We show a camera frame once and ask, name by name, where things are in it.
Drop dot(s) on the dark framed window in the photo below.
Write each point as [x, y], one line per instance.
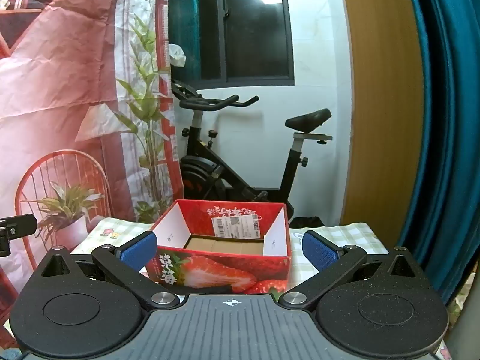
[255, 26]

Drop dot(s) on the red printed backdrop cloth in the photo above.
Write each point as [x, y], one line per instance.
[67, 101]

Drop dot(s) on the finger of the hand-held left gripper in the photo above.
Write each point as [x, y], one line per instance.
[20, 225]

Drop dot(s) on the wooden door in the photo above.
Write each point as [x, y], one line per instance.
[382, 101]

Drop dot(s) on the teal curtain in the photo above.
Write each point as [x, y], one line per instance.
[453, 120]

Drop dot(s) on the red strawberry print cardboard box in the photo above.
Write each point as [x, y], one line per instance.
[225, 266]

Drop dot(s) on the black exercise bike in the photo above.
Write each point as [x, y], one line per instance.
[225, 180]

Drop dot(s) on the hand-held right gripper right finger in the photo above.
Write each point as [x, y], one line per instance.
[320, 251]

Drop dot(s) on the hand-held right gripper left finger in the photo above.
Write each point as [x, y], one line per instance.
[138, 250]

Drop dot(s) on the green checked tablecloth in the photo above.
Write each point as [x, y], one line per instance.
[352, 236]

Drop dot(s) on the white plastic bag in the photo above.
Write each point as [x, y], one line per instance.
[177, 54]

